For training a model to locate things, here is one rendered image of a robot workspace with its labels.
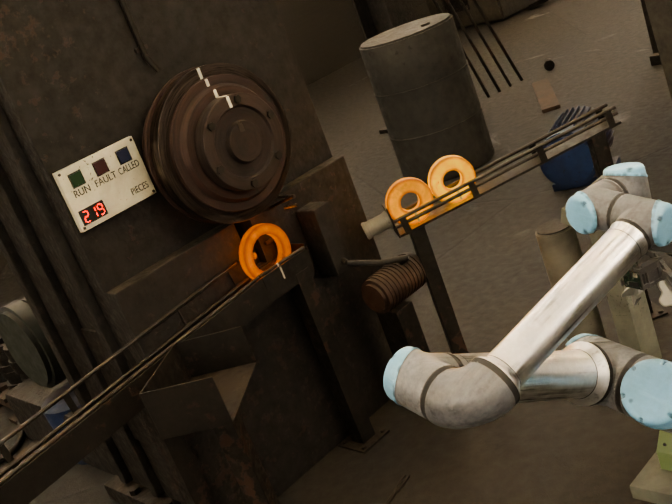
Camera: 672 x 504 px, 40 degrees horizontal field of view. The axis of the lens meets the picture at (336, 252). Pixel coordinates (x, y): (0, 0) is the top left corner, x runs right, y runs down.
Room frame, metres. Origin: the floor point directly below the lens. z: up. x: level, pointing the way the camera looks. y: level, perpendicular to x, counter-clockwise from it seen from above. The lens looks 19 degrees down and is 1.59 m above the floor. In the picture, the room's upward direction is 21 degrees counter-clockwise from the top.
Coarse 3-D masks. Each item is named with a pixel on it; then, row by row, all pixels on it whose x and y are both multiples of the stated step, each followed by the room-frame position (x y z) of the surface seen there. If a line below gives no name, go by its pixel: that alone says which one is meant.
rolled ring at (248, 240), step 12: (252, 228) 2.71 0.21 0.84; (264, 228) 2.72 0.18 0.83; (276, 228) 2.74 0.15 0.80; (252, 240) 2.68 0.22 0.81; (276, 240) 2.76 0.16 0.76; (288, 240) 2.76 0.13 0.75; (240, 252) 2.67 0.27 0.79; (252, 252) 2.67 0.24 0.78; (288, 252) 2.75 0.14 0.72; (252, 264) 2.66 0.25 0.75; (252, 276) 2.66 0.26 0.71
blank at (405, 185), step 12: (408, 180) 2.81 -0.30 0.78; (420, 180) 2.82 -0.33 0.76; (396, 192) 2.81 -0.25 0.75; (408, 192) 2.81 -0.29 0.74; (420, 192) 2.81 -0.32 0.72; (396, 204) 2.81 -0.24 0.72; (420, 204) 2.81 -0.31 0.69; (432, 204) 2.82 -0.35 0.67; (396, 216) 2.81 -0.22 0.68; (408, 216) 2.81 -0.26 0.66
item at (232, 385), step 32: (192, 352) 2.33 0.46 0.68; (224, 352) 2.30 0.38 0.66; (160, 384) 2.19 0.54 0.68; (192, 384) 2.05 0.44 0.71; (224, 384) 2.23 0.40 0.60; (160, 416) 2.08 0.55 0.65; (192, 416) 2.06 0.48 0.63; (224, 416) 2.04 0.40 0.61; (224, 448) 2.19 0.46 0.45; (256, 480) 2.17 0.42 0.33
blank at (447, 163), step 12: (444, 156) 2.84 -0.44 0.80; (456, 156) 2.82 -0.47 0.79; (432, 168) 2.83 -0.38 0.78; (444, 168) 2.82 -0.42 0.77; (456, 168) 2.82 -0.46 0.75; (468, 168) 2.82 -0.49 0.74; (432, 180) 2.82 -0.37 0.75; (468, 180) 2.82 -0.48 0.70; (432, 192) 2.82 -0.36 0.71; (444, 192) 2.82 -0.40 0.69; (456, 192) 2.82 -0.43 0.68; (468, 192) 2.82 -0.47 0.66
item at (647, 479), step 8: (656, 456) 1.94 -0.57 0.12; (648, 464) 1.92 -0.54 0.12; (656, 464) 1.91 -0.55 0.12; (640, 472) 1.91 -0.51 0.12; (648, 472) 1.89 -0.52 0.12; (656, 472) 1.88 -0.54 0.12; (664, 472) 1.87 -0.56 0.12; (640, 480) 1.88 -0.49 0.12; (648, 480) 1.87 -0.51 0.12; (656, 480) 1.86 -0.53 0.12; (664, 480) 1.85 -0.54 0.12; (632, 488) 1.87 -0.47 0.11; (640, 488) 1.85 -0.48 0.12; (648, 488) 1.84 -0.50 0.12; (656, 488) 1.83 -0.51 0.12; (664, 488) 1.82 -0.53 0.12; (632, 496) 1.87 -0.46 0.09; (640, 496) 1.86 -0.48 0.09; (648, 496) 1.84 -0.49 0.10; (656, 496) 1.82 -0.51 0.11; (664, 496) 1.80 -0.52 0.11
